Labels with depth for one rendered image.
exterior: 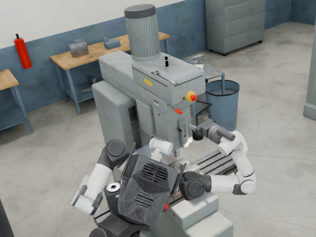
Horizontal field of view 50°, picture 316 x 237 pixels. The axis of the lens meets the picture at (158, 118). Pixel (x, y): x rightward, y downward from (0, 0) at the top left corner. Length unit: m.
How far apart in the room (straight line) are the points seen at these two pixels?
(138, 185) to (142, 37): 1.00
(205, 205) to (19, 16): 4.51
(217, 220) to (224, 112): 2.30
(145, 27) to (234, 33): 5.43
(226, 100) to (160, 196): 3.08
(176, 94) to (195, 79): 0.15
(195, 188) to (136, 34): 1.03
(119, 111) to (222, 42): 5.12
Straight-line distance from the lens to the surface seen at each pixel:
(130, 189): 1.58
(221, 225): 2.55
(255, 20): 7.86
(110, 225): 1.68
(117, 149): 1.65
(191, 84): 1.98
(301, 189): 4.03
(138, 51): 2.22
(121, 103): 2.48
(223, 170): 2.69
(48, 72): 6.32
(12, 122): 5.74
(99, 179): 1.66
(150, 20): 2.17
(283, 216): 3.71
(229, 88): 4.91
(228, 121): 4.73
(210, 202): 2.55
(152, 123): 2.33
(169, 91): 1.91
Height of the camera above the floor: 2.66
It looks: 30 degrees down
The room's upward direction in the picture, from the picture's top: 8 degrees counter-clockwise
